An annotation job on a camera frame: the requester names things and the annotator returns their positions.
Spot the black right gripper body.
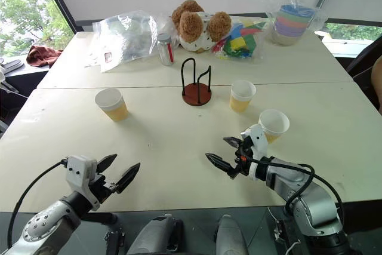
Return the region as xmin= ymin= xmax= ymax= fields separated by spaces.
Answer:
xmin=227 ymin=136 xmax=255 ymax=180

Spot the small clear jar white lid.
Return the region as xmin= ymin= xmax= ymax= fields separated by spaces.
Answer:
xmin=157 ymin=33 xmax=175 ymax=66

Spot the dark grey rounded shape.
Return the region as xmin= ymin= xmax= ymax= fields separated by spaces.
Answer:
xmin=127 ymin=214 xmax=184 ymax=255
xmin=214 ymin=214 xmax=249 ymax=255

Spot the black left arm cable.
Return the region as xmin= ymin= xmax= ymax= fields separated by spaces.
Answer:
xmin=7 ymin=158 xmax=70 ymax=248

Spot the yellow white paper cup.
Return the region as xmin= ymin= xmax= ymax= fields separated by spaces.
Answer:
xmin=94 ymin=87 xmax=130 ymax=123
xmin=229 ymin=79 xmax=257 ymax=113
xmin=258 ymin=109 xmax=291 ymax=145

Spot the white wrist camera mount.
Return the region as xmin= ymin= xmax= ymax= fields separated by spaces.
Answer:
xmin=65 ymin=155 xmax=102 ymax=211
xmin=240 ymin=124 xmax=269 ymax=181

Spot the thin white cable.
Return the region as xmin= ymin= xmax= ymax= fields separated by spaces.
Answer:
xmin=285 ymin=239 xmax=301 ymax=255

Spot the stack of colourful bowls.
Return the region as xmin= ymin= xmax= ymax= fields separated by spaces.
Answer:
xmin=270 ymin=4 xmax=316 ymax=47

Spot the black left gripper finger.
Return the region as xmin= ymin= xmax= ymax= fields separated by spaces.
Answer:
xmin=96 ymin=153 xmax=118 ymax=175
xmin=115 ymin=162 xmax=141 ymax=195

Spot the red-brown cloth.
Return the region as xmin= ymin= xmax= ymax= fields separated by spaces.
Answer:
xmin=26 ymin=45 xmax=63 ymax=67

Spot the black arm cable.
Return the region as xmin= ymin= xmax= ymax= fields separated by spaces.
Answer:
xmin=253 ymin=159 xmax=344 ymax=217
xmin=7 ymin=158 xmax=70 ymax=248

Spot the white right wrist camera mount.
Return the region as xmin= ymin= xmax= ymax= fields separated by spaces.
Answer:
xmin=240 ymin=124 xmax=269 ymax=181

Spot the bag of colourful blocks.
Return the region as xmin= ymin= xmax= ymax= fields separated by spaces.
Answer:
xmin=211 ymin=19 xmax=268 ymax=60

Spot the black wire cup holder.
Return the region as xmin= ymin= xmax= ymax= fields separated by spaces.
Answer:
xmin=181 ymin=57 xmax=212 ymax=107

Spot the brown white plush toy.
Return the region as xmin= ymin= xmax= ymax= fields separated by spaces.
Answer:
xmin=171 ymin=0 xmax=233 ymax=53

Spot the clear zip plastic bag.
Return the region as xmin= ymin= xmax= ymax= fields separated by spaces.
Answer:
xmin=88 ymin=10 xmax=158 ymax=73

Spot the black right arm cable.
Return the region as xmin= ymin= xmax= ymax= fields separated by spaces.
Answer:
xmin=253 ymin=159 xmax=344 ymax=217

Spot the black sandal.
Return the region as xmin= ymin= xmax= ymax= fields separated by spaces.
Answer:
xmin=0 ymin=59 xmax=23 ymax=73

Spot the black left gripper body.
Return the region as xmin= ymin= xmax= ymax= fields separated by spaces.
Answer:
xmin=88 ymin=173 xmax=118 ymax=205

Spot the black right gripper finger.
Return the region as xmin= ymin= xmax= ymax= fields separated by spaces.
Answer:
xmin=223 ymin=136 xmax=244 ymax=149
xmin=205 ymin=152 xmax=237 ymax=176

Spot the black chair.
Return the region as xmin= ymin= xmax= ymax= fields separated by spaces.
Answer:
xmin=347 ymin=39 xmax=382 ymax=88

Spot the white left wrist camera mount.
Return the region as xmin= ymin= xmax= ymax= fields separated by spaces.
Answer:
xmin=65 ymin=155 xmax=102 ymax=211

